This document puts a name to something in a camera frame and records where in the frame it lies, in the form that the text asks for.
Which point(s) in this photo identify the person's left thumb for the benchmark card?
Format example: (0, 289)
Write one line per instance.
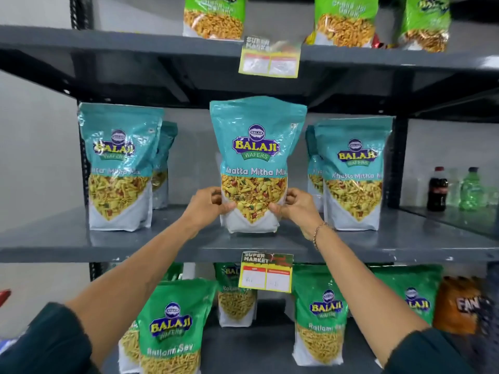
(228, 208)

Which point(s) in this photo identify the grey metal shelf rack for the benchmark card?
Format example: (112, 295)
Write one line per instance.
(58, 237)

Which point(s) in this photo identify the person's right thumb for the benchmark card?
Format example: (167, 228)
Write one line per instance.
(277, 210)

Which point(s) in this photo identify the orange snack packet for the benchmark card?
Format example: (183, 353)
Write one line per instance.
(456, 303)

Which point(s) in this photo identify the light green snack packet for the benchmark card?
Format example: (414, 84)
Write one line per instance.
(425, 19)
(345, 15)
(214, 11)

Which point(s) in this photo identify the person's left hand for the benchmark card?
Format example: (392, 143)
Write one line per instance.
(202, 212)

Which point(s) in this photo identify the dark green right sleeve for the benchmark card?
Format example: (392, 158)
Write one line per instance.
(425, 354)

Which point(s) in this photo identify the dark green sleeve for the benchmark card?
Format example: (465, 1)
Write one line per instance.
(46, 342)
(425, 354)

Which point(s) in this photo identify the person's left forearm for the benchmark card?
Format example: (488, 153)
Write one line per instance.
(136, 276)

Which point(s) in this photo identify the yellow shelf price tag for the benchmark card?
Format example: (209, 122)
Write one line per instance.
(269, 60)
(265, 272)

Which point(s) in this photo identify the green soda bottle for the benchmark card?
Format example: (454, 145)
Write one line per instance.
(471, 190)

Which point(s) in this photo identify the person's right forearm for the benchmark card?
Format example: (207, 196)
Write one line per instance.
(362, 292)

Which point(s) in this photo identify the teal snack packet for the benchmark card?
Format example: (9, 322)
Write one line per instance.
(117, 128)
(257, 124)
(354, 132)
(313, 167)
(165, 151)

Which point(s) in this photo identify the red snack packet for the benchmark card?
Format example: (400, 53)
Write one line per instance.
(382, 43)

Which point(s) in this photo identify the dark green left sleeve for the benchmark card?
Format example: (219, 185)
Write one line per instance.
(46, 342)

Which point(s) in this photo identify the person's right hand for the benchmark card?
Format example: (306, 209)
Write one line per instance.
(302, 214)

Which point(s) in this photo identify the dark cola bottle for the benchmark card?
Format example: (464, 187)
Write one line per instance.
(437, 190)

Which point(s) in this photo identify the dark green snack packet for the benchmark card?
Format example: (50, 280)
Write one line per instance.
(130, 342)
(421, 284)
(317, 284)
(175, 299)
(236, 299)

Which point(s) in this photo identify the red object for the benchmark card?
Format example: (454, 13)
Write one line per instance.
(4, 297)

